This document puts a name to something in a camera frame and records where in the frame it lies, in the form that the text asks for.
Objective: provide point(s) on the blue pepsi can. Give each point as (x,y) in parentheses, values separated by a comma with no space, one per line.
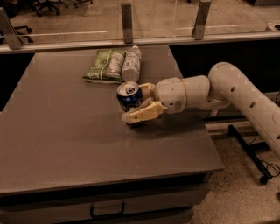
(129,95)

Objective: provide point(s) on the black drawer handle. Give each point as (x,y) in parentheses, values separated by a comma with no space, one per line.
(104,210)

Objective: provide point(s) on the black office chair base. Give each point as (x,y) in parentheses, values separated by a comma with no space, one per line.
(20,34)

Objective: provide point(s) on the left metal glass bracket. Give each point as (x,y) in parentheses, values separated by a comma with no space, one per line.
(11,37)

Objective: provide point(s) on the metal glass bracket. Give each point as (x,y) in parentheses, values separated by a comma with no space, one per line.
(11,37)
(201,19)
(127,23)

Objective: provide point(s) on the middle metal glass bracket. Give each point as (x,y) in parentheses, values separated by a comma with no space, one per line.
(127,23)

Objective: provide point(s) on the right metal glass bracket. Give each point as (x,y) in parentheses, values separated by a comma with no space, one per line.
(201,19)

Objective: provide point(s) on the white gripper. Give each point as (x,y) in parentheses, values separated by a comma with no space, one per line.
(171,94)

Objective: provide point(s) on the clear plastic water bottle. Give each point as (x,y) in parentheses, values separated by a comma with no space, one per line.
(131,65)

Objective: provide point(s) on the black office chair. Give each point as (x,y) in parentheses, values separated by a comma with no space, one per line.
(53,5)

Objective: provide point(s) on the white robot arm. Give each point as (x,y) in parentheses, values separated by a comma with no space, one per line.
(224,85)

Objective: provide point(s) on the grey cabinet drawer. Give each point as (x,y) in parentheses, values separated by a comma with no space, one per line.
(164,206)

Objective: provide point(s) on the green chip bag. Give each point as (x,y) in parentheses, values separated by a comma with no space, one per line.
(107,67)

